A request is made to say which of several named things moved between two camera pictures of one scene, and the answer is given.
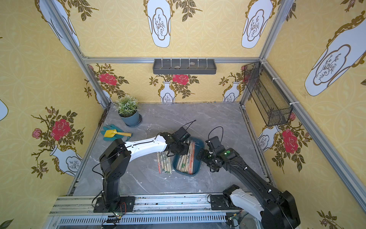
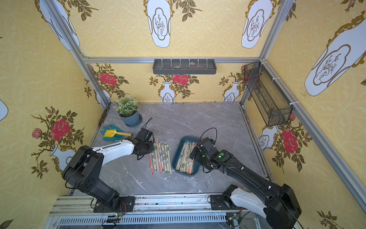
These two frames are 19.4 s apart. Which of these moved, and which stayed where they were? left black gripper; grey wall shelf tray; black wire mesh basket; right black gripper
Moved: left black gripper
Stayed: right black gripper; grey wall shelf tray; black wire mesh basket
